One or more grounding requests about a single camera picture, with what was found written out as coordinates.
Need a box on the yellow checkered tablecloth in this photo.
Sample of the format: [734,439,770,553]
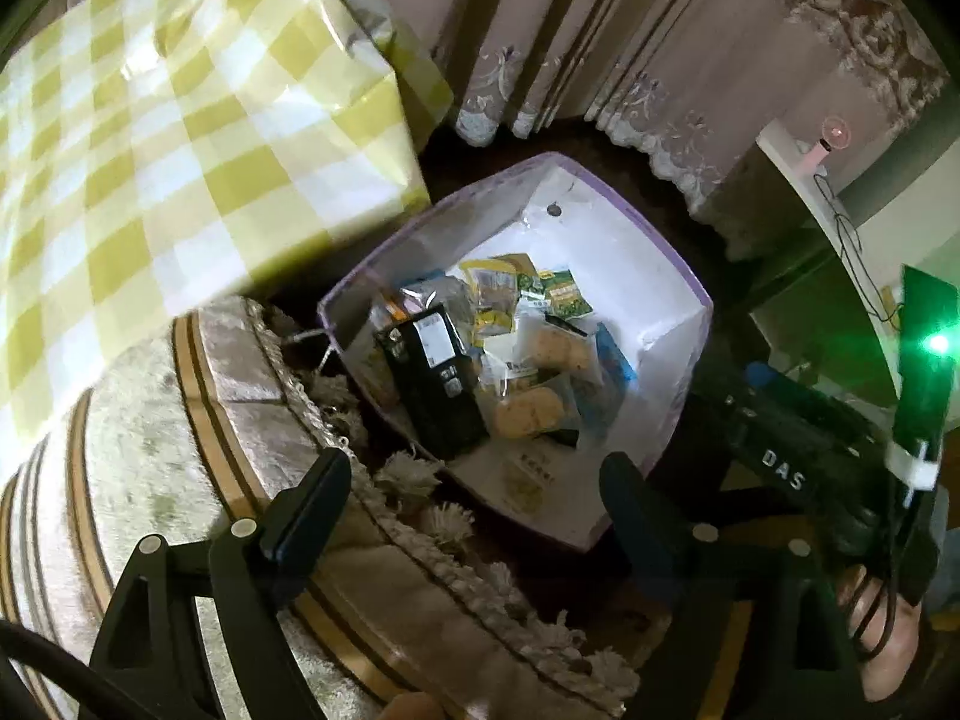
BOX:
[0,0,455,451]

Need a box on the blue-edged nut packet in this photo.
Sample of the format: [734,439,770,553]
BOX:
[577,322,635,451]

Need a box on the green pea snack packet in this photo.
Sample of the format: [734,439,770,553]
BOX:
[517,266,593,323]

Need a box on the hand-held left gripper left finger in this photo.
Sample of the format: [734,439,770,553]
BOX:
[86,447,353,720]

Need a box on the white purple storage box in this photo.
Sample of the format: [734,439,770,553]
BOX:
[315,151,713,556]

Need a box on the white side table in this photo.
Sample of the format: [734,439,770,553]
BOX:
[754,120,912,331]

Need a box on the clear square cracker packet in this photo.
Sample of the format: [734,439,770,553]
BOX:
[487,382,582,443]

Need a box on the pink lamp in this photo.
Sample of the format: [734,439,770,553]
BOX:
[806,116,852,166]

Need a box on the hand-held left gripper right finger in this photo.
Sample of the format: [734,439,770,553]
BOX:
[600,452,863,720]

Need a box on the thin dark cord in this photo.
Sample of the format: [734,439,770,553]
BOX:
[814,172,901,323]

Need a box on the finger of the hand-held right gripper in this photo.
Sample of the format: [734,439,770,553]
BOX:
[724,364,833,421]

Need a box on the yellow snack packet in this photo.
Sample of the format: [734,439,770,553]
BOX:
[459,251,537,338]

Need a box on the person's right hand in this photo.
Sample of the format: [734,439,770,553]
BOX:
[836,566,923,702]

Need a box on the clear round cookie packet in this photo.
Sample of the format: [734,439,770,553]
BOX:
[517,315,601,376]

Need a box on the thick black cable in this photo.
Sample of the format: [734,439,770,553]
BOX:
[0,619,106,720]

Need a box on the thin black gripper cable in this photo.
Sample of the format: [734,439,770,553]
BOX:
[847,495,927,661]

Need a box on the large black snack packet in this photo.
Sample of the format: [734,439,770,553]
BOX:
[373,305,488,458]

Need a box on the striped sofa cushion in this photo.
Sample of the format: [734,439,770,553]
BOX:
[0,296,638,720]

